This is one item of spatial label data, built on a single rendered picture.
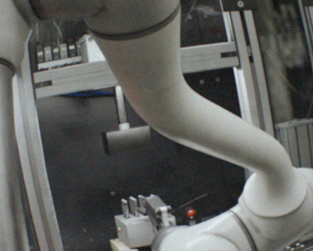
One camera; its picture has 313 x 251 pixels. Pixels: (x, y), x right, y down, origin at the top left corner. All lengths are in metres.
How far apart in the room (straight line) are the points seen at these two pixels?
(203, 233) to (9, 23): 0.51
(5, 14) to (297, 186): 0.56
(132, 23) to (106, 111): 0.97
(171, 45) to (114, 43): 0.06
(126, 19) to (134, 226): 0.73
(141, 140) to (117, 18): 0.75
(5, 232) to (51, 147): 1.04
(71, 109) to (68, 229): 0.28
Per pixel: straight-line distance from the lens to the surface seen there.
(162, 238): 1.12
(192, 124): 0.80
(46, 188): 1.18
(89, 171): 1.62
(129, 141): 1.38
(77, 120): 1.62
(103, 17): 0.66
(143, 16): 0.66
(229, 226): 1.02
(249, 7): 1.27
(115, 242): 1.43
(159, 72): 0.72
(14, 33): 0.64
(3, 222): 0.59
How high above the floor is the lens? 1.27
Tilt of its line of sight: 3 degrees down
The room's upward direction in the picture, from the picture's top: 9 degrees counter-clockwise
